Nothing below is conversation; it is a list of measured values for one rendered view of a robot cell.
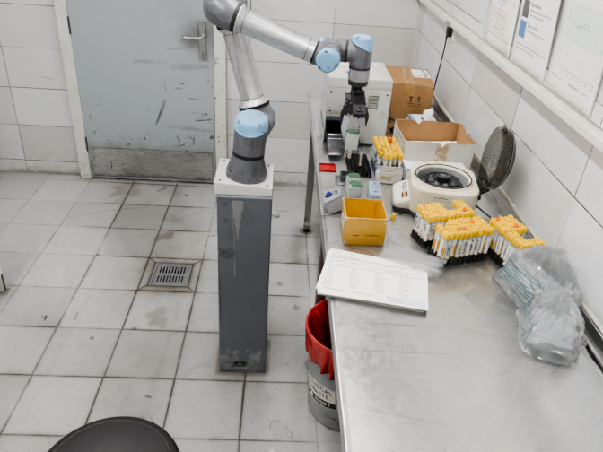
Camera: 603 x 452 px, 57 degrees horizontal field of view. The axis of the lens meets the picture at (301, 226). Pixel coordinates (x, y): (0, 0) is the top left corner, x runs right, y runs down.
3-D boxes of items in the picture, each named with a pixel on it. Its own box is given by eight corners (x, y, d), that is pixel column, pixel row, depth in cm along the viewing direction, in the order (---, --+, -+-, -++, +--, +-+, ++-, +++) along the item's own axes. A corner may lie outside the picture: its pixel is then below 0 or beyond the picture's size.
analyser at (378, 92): (319, 120, 270) (325, 58, 254) (375, 124, 271) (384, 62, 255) (322, 145, 243) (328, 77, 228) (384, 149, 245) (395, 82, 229)
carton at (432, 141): (388, 151, 243) (394, 117, 235) (453, 153, 245) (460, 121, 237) (398, 175, 222) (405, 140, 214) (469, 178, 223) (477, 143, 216)
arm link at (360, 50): (350, 31, 191) (375, 34, 191) (346, 64, 197) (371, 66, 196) (348, 37, 185) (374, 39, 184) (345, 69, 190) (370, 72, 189)
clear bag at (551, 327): (517, 305, 154) (530, 265, 147) (582, 325, 149) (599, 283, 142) (509, 351, 138) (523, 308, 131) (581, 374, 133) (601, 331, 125)
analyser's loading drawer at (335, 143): (325, 135, 248) (326, 125, 245) (339, 136, 248) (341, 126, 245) (327, 154, 230) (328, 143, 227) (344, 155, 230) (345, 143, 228)
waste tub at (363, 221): (339, 223, 186) (342, 197, 181) (379, 225, 187) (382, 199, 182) (342, 245, 175) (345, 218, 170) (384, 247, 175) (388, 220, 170)
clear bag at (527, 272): (483, 272, 167) (498, 219, 157) (532, 266, 171) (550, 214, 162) (536, 329, 146) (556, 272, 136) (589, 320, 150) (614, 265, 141)
